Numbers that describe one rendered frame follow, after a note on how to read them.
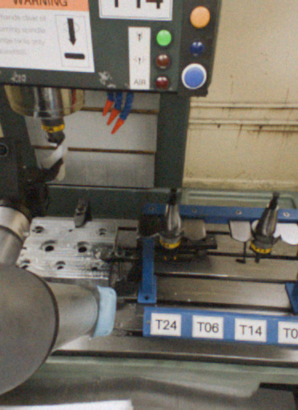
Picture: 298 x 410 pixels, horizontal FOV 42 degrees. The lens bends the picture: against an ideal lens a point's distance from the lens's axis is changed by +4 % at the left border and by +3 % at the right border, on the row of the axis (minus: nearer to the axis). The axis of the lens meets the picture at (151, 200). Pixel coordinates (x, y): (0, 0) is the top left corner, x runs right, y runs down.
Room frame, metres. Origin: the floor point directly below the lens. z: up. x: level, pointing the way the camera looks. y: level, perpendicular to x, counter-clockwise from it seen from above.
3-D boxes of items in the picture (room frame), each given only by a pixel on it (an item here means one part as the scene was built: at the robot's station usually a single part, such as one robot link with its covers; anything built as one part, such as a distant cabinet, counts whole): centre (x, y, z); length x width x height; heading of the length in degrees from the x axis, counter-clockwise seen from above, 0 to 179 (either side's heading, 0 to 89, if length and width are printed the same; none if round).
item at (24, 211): (0.53, 0.24, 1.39); 0.12 x 0.08 x 0.09; 179
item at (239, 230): (0.65, -0.21, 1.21); 0.07 x 0.05 x 0.01; 179
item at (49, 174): (0.58, 0.20, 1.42); 0.09 x 0.05 x 0.02; 154
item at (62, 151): (0.63, 0.19, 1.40); 0.09 x 0.03 x 0.06; 154
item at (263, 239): (0.65, -0.27, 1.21); 0.06 x 0.06 x 0.03
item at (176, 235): (0.66, -0.05, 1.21); 0.06 x 0.06 x 0.03
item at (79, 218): (0.95, 0.23, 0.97); 0.13 x 0.03 x 0.15; 179
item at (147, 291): (0.71, 0.01, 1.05); 0.10 x 0.05 x 0.30; 179
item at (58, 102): (0.79, 0.23, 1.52); 0.16 x 0.16 x 0.12
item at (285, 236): (0.65, -0.32, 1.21); 0.07 x 0.05 x 0.01; 179
